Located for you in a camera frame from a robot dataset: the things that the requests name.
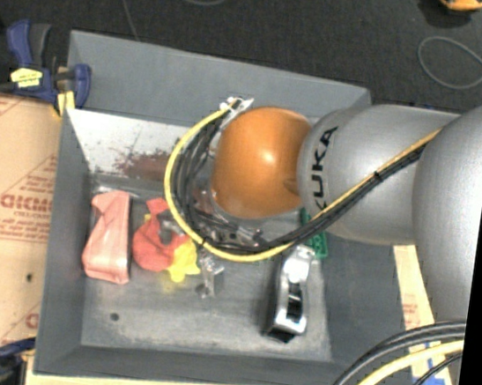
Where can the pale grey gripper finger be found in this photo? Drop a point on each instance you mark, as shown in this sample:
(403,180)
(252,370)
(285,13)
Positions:
(206,271)
(217,279)

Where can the grey metal bin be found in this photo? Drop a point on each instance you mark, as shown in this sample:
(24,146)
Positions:
(214,317)

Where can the red and yellow soft toy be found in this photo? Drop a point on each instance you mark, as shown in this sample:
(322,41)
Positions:
(153,250)

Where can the green flat block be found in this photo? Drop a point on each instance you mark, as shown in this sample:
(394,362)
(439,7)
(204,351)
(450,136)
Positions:
(319,245)

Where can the pink cloth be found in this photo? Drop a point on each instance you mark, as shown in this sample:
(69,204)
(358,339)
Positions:
(109,240)

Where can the brown cardboard board, red print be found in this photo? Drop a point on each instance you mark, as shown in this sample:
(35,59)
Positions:
(8,199)

